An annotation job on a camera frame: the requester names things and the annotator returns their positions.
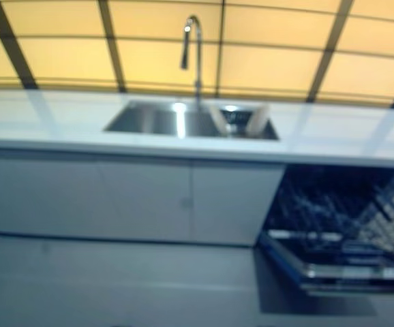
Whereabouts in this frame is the grey wire dishwasher cup basket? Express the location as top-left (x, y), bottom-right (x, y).
top-left (353, 176), bottom-right (394, 253)

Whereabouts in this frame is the white glossy cabinet door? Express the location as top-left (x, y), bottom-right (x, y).
top-left (0, 149), bottom-right (100, 236)
top-left (97, 159), bottom-right (195, 241)
top-left (192, 161), bottom-right (284, 247)

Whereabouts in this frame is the chrome pull-down kitchen faucet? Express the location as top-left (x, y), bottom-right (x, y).
top-left (179, 14), bottom-right (205, 103)

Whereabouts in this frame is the cream round plate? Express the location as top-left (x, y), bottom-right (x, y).
top-left (245, 104), bottom-right (272, 134)
top-left (209, 104), bottom-right (229, 134)

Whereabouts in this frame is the black sink dish rack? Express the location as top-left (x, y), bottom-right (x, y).
top-left (217, 104), bottom-right (273, 137)

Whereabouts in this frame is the dark wire dishwasher plate rack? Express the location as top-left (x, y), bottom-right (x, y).
top-left (268, 166), bottom-right (389, 262)

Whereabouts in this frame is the built-in dishwasher with door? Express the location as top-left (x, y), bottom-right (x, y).
top-left (257, 162), bottom-right (394, 299)

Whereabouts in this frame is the stainless steel kitchen sink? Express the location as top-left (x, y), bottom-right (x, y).
top-left (102, 97), bottom-right (280, 141)

